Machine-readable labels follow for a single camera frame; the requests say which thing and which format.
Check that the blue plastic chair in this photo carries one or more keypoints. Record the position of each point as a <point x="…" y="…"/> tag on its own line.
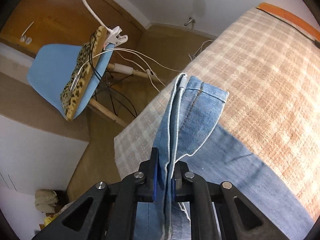
<point x="52" y="69"/>

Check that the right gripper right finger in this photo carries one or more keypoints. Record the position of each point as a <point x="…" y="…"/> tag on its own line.
<point x="179" y="186"/>

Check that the light blue denim pants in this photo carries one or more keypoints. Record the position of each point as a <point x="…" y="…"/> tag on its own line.
<point x="189" y="131"/>

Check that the leopard print cushion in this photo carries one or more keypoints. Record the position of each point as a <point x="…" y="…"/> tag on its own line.
<point x="86" y="62"/>

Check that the beige plaid bed sheet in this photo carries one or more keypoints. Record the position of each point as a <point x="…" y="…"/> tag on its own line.
<point x="268" y="63"/>

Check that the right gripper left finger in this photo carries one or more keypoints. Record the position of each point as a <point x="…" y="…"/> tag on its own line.
<point x="147" y="191"/>

